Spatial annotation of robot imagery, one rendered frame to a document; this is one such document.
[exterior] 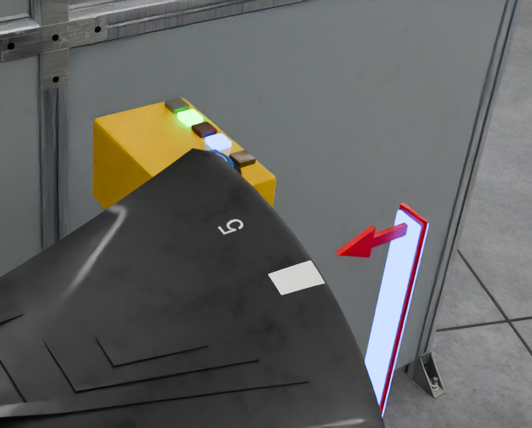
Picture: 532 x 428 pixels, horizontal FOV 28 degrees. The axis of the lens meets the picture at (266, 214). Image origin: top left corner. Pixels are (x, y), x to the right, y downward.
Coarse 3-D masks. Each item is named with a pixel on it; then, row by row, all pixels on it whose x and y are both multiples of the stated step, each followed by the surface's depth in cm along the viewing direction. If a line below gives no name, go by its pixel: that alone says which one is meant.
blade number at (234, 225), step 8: (224, 216) 65; (232, 216) 66; (240, 216) 66; (208, 224) 65; (216, 224) 65; (224, 224) 65; (232, 224) 65; (240, 224) 65; (248, 224) 65; (216, 232) 64; (224, 232) 65; (232, 232) 65; (240, 232) 65; (248, 232) 65; (224, 240) 64; (232, 240) 64
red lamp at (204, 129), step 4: (196, 124) 98; (200, 124) 98; (204, 124) 98; (208, 124) 98; (192, 128) 98; (196, 128) 98; (200, 128) 98; (204, 128) 98; (208, 128) 98; (212, 128) 98; (196, 132) 98; (200, 132) 97; (204, 132) 97; (208, 132) 98; (212, 132) 98; (216, 132) 98; (200, 136) 97; (204, 136) 97; (208, 136) 98
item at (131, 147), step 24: (96, 120) 98; (120, 120) 99; (144, 120) 99; (168, 120) 100; (96, 144) 99; (120, 144) 95; (144, 144) 96; (168, 144) 96; (192, 144) 96; (96, 168) 101; (120, 168) 96; (144, 168) 93; (240, 168) 94; (264, 168) 95; (96, 192) 102; (120, 192) 98; (264, 192) 94
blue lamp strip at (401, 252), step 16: (416, 224) 69; (400, 240) 71; (416, 240) 70; (400, 256) 72; (384, 272) 74; (400, 272) 72; (384, 288) 74; (400, 288) 72; (384, 304) 74; (400, 304) 73; (384, 320) 75; (384, 336) 76; (368, 352) 78; (384, 352) 76; (368, 368) 78; (384, 368) 77
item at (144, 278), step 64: (192, 192) 66; (256, 192) 67; (64, 256) 62; (128, 256) 62; (192, 256) 63; (256, 256) 64; (0, 320) 57; (64, 320) 58; (128, 320) 58; (192, 320) 59; (256, 320) 61; (320, 320) 62; (0, 384) 54; (64, 384) 55; (128, 384) 55; (192, 384) 57; (256, 384) 58; (320, 384) 60
